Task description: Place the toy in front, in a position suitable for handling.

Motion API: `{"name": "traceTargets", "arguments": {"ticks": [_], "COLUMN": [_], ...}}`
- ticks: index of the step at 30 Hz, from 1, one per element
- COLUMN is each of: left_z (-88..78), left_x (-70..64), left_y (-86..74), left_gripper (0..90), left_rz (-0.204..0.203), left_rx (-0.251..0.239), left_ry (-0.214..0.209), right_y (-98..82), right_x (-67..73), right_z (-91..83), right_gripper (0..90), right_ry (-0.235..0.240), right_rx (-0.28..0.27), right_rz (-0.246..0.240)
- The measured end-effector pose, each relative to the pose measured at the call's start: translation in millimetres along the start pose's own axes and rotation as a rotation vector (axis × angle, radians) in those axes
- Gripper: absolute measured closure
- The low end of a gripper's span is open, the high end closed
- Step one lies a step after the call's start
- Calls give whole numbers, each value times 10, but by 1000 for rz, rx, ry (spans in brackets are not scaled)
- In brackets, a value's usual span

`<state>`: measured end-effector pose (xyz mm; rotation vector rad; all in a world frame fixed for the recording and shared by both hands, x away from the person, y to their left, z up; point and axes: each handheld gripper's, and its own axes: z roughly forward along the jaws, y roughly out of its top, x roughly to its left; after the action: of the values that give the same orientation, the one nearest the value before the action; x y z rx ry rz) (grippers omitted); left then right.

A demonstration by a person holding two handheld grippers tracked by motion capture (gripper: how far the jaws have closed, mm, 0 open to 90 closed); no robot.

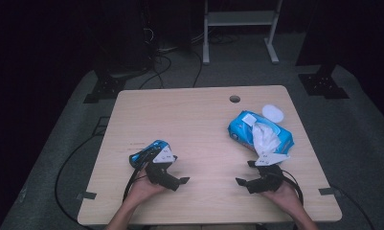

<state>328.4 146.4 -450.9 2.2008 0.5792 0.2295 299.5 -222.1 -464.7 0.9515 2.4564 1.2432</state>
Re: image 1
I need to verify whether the person's left hand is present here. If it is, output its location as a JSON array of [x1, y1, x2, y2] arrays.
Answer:
[[124, 169, 169, 206]]

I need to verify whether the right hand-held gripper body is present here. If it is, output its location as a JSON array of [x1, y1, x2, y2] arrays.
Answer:
[[236, 152, 291, 195]]

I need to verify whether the white oval plastic lid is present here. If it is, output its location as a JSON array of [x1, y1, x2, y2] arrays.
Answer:
[[261, 103, 285, 124]]

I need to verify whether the black stand base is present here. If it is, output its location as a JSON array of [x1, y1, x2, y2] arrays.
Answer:
[[298, 64, 350, 100], [83, 71, 127, 104]]

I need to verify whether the white metal table frame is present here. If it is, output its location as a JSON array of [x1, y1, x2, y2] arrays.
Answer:
[[202, 0, 283, 65]]

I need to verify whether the blue wet wipes pack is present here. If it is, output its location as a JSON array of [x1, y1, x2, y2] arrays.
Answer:
[[227, 110, 295, 156]]

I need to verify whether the white wet wipe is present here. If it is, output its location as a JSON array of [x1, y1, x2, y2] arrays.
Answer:
[[251, 123, 282, 158]]

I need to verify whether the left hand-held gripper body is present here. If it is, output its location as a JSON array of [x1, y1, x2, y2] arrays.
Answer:
[[145, 144, 192, 193]]

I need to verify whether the person's right hand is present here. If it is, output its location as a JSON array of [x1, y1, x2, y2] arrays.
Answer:
[[260, 181, 302, 214]]

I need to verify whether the looped black floor cable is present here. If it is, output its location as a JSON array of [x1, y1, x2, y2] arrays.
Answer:
[[138, 53, 173, 90]]

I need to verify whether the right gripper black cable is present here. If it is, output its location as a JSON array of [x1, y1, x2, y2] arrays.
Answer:
[[280, 170, 305, 206]]

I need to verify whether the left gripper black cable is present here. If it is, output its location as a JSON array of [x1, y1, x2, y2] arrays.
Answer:
[[122, 156, 149, 203]]

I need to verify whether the dark computer tower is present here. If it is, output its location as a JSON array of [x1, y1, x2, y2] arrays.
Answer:
[[93, 0, 155, 76]]

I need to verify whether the dark tape piece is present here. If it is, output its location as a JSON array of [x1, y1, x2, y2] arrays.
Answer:
[[318, 187, 341, 196], [76, 191, 98, 201]]

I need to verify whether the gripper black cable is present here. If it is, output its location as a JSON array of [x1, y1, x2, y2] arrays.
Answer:
[[122, 156, 149, 203], [280, 170, 305, 206]]

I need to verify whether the thin black floor cable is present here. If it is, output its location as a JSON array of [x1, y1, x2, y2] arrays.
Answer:
[[192, 47, 204, 89]]

